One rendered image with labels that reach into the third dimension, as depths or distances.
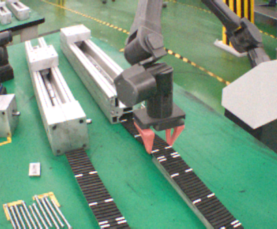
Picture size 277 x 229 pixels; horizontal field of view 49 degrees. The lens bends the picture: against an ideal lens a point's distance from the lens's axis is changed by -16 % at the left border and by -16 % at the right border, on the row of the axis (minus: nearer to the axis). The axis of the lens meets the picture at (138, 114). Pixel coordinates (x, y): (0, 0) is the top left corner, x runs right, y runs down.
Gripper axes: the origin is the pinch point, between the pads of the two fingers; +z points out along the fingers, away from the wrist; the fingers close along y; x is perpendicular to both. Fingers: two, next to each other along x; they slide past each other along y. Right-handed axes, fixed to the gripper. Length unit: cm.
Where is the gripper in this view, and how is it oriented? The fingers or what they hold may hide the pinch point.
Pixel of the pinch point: (159, 146)
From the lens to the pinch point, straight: 83.3
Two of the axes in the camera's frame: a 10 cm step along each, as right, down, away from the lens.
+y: -9.2, 2.1, -3.3
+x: 3.9, 4.4, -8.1
